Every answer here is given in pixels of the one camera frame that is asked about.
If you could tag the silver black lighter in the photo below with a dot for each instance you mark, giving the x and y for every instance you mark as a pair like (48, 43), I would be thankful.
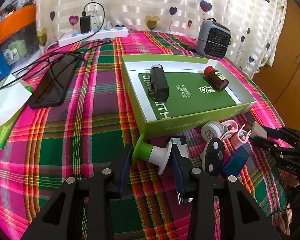
(182, 165)

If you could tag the black oval three-button disc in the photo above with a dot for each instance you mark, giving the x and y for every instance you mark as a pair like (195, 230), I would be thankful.
(213, 157)

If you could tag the orange lidded storage bin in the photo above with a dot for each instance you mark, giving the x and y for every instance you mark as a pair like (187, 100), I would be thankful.
(20, 41)

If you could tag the black rectangular device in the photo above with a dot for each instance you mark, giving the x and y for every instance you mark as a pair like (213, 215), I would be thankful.
(159, 85)

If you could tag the blue USB adapter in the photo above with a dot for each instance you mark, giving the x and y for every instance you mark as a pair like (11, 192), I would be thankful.
(235, 163)

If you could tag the heart pattern curtain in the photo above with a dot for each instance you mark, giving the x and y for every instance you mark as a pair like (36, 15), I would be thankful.
(255, 25)

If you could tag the white power strip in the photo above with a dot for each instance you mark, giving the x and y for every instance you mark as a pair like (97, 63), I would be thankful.
(94, 35)

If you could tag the brown medicine bottle red cap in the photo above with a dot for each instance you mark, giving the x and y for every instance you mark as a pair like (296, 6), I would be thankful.
(217, 80)

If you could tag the plaid tablecloth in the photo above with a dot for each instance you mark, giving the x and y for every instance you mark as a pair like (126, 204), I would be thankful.
(81, 136)

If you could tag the black smartphone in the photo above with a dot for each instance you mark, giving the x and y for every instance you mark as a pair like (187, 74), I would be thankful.
(53, 87)

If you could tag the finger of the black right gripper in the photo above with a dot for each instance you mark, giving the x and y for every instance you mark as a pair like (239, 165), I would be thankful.
(279, 133)
(271, 146)

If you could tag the grey mini fan heater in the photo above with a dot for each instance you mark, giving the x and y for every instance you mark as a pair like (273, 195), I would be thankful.
(213, 40)

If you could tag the green tissue pack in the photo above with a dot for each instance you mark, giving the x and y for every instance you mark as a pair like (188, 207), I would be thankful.
(14, 94)

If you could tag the black power adapter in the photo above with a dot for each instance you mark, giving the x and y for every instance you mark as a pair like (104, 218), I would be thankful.
(85, 24)

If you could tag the pink cable clip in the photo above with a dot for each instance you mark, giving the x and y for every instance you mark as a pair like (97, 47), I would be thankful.
(230, 127)

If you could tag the green cardboard box tray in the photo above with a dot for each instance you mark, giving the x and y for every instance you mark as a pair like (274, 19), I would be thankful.
(192, 101)

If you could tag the wooden cabinet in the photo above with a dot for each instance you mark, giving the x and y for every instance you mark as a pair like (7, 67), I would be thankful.
(281, 81)

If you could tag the white USB charger plug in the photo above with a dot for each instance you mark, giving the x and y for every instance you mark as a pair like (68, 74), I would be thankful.
(256, 129)

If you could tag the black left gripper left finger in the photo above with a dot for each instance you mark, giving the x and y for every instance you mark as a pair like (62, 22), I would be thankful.
(62, 215)

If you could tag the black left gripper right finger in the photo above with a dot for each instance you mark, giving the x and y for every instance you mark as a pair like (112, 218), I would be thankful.
(241, 217)

